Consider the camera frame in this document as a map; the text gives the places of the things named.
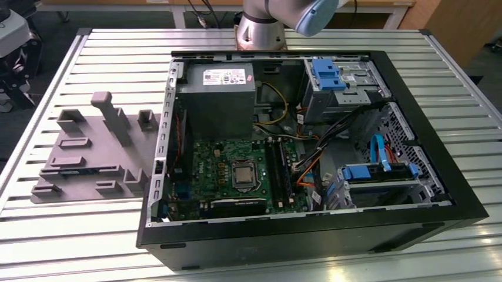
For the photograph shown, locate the RAM slot white clips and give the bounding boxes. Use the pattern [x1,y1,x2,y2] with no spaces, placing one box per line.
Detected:
[265,136,285,206]

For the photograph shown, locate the black PC case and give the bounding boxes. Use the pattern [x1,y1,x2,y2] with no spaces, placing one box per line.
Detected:
[135,49,492,271]

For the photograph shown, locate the black graphics card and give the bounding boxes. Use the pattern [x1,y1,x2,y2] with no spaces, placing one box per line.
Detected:
[199,197,267,220]

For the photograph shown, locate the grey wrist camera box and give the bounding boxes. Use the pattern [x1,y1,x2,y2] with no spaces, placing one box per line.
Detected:
[0,0,32,59]

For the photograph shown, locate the metal optical drive cage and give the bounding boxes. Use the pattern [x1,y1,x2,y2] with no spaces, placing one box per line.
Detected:
[303,58,393,126]

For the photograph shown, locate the dangling cable with plug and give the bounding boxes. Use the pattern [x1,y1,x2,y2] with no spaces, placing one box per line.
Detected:
[187,0,222,29]

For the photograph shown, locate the grey parts rack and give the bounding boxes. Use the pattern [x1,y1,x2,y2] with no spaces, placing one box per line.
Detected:
[30,90,164,204]

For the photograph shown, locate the orange data wire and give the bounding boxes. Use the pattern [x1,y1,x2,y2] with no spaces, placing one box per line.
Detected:
[295,160,319,187]

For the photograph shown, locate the red black twisted wire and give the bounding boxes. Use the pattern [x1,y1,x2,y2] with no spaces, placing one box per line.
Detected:
[168,113,186,177]

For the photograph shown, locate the black cable bundle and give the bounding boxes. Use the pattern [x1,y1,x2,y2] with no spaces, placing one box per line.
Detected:
[293,101,387,177]

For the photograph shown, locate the blue data wire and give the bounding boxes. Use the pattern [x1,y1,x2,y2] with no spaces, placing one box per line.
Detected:
[370,134,393,173]

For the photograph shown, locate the wooden cabinet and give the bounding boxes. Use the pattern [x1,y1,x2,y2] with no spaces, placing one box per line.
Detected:
[399,0,502,70]

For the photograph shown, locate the green motherboard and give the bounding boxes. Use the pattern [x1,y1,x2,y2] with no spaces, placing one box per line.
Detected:
[167,138,311,220]

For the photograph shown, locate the wooden desk white legs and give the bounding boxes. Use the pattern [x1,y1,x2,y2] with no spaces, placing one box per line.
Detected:
[38,0,417,30]

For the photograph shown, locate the CPU socket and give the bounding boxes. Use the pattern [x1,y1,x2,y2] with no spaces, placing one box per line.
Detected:
[229,159,261,191]

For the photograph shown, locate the silver CPU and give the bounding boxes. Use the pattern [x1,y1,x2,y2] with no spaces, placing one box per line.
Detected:
[234,167,254,184]

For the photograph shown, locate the blue empty disk carrier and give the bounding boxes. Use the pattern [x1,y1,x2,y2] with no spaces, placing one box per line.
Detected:
[311,59,347,91]

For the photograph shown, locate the grey power supply unit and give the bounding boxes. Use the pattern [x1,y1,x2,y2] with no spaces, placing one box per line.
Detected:
[178,62,258,140]

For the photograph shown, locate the hard disk in blue carrier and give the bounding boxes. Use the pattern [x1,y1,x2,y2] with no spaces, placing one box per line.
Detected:
[339,163,419,185]

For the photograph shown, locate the metal disk bay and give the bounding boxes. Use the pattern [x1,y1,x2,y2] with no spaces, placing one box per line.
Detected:
[337,164,451,210]

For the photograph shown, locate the yellow power wires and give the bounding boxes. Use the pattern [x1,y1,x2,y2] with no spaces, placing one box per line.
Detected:
[254,82,290,127]

